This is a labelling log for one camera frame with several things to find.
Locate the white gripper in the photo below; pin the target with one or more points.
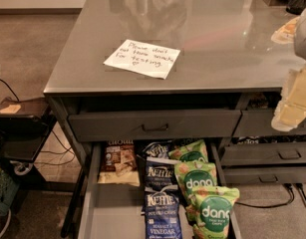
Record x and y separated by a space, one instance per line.
304 37

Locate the blue kettle chip bag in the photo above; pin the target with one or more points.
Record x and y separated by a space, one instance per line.
157 149
161 216
159 174

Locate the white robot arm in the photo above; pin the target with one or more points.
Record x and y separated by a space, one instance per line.
299 41

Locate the grey top right drawer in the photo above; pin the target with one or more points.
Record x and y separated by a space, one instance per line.
258 123

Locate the grey middle right drawer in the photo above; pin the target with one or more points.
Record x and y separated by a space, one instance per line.
264 154

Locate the grey top left drawer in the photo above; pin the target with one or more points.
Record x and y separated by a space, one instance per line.
153 124

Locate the grey bottom right drawer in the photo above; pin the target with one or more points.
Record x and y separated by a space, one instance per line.
294 174

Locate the back green Dang chip bag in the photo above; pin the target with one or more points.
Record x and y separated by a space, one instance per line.
193 151

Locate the green dang chip bag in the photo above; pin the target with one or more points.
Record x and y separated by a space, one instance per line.
212 205
193 151
195 173

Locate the grey drawer cabinet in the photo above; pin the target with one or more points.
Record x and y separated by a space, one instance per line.
226 57

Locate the middle green Dang chip bag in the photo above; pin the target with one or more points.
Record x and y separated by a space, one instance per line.
195 173

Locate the front green Dang chip bag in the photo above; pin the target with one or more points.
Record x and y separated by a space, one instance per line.
212 205

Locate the brown cracker snack bag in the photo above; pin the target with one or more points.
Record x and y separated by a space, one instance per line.
119 164

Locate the white handwritten paper note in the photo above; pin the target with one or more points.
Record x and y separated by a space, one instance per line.
143 58

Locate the black side cart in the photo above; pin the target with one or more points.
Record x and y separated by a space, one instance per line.
24 128

